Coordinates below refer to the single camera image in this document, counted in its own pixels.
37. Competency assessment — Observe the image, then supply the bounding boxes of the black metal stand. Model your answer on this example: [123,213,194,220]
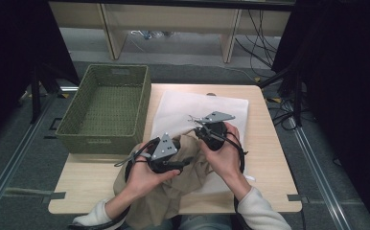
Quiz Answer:
[258,63,304,127]
[29,61,63,126]

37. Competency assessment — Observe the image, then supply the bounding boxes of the black curtain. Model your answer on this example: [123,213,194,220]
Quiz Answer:
[270,0,370,230]
[0,0,81,151]

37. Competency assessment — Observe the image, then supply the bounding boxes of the hanging black cables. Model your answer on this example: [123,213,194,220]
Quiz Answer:
[234,9,281,70]

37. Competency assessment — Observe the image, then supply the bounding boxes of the light wooden desk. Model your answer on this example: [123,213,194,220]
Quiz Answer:
[48,0,297,64]

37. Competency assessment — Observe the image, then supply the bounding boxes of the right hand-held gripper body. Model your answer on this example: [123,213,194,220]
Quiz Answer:
[198,110,237,151]

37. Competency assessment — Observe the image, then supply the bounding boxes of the black cables on floor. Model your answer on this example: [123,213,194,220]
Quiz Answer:
[266,98,319,132]

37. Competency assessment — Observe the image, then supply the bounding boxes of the metal floor rail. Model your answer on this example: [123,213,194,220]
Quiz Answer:
[0,95,58,222]
[288,117,354,230]

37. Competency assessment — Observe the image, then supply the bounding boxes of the person's legs in jeans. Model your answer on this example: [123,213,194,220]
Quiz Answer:
[173,214,233,230]

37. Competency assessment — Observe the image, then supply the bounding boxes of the grey wrist strap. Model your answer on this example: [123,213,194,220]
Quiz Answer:
[113,151,150,168]

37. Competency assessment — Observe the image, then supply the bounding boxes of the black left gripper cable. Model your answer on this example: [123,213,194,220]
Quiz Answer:
[67,137,162,230]

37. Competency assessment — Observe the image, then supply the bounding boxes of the white mesh laundry bag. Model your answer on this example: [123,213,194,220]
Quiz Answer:
[150,90,257,196]

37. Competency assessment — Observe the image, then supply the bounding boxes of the green woven basket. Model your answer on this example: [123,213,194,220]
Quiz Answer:
[55,63,152,155]

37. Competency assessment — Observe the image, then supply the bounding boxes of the person's left hand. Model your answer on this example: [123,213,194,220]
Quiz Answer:
[125,143,181,201]

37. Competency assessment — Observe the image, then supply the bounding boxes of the beige garment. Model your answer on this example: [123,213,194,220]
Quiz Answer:
[112,133,215,230]

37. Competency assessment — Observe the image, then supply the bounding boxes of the person's right hand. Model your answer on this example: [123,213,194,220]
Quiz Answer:
[198,126,246,192]

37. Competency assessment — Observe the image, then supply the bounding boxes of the grey tape strip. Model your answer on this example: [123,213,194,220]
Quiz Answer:
[0,186,67,200]

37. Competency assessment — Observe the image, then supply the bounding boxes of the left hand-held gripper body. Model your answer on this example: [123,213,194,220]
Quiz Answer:
[148,131,181,175]

